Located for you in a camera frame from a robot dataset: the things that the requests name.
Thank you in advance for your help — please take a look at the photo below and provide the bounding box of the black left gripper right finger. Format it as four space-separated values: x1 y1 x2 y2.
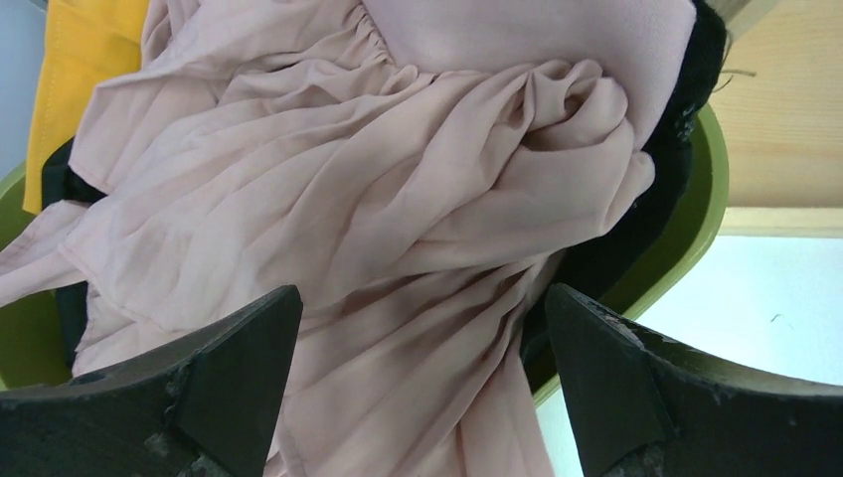
546 285 842 476

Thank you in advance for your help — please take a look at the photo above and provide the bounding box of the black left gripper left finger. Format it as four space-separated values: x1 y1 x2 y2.
1 285 302 476

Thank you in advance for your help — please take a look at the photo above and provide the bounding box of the black skirt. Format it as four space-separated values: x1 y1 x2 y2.
41 1 728 392

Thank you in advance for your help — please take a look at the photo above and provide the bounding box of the pink pleated skirt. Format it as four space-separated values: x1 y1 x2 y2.
1 1 701 476

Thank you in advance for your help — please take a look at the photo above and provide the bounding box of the yellow skirt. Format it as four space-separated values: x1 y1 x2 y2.
22 0 149 214

